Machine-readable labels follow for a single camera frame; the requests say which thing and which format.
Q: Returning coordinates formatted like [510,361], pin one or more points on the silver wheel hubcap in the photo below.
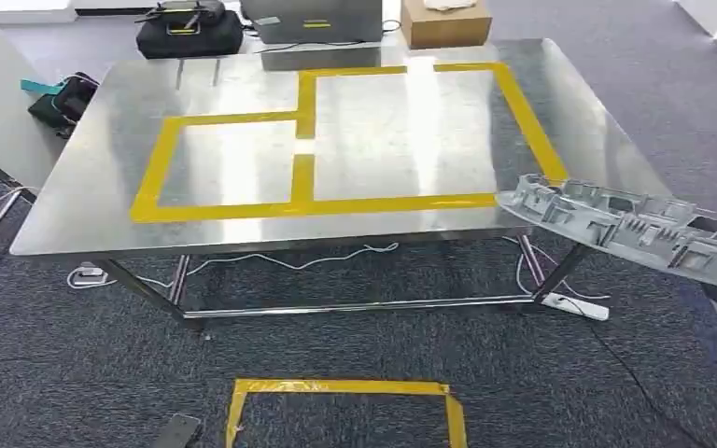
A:
[630,225]

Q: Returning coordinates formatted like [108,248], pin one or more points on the long white power strip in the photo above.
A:
[578,306]

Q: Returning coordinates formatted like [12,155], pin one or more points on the steel table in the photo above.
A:
[395,142]

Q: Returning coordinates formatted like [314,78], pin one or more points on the cardboard box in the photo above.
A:
[445,28]

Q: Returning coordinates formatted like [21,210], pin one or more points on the yellow floor tape square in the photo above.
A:
[334,387]

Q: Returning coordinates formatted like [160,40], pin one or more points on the yellow tape on table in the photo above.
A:
[303,173]

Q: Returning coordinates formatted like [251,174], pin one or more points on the grey equipment case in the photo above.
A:
[315,21]

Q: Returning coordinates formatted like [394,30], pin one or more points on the black carry bag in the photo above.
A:
[191,40]

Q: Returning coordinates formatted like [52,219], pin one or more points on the black flat floor object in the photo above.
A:
[176,431]

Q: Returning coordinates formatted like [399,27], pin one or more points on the black remote controller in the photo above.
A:
[188,11]

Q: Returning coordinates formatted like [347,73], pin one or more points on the small white power adapter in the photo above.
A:
[89,272]

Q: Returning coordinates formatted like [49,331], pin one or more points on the grey side table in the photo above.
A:
[0,93]

